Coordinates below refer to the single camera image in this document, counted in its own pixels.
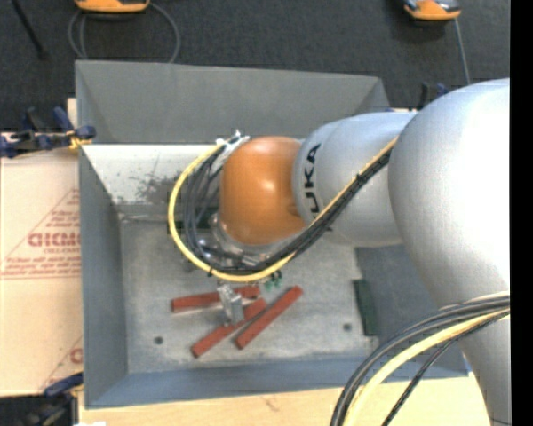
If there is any brown cardboard board red print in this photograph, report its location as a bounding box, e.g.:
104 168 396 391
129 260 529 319
0 146 84 398

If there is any grey metal bin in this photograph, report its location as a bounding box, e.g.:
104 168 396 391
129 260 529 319
74 59 472 410

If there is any red-brown flat block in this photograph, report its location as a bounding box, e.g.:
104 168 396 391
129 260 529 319
235 285 305 351
170 284 262 314
190 298 268 359

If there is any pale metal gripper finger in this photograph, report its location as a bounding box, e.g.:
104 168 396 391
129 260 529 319
217 282 235 315
226 294 244 327

